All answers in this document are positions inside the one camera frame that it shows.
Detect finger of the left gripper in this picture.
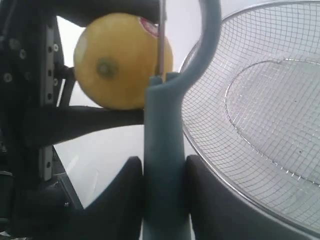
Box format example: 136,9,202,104
56,0,160,27

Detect oval wire mesh basket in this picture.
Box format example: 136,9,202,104
182,0,320,236

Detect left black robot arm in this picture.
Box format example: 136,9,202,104
0,0,160,240

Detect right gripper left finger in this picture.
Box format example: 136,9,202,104
14,156,144,240

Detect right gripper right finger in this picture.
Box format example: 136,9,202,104
184,155,320,240

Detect teal handled vegetable peeler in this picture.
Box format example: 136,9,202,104
142,0,222,240

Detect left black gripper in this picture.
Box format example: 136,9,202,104
0,0,144,195

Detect yellow lemon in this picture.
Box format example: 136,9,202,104
73,12,159,111

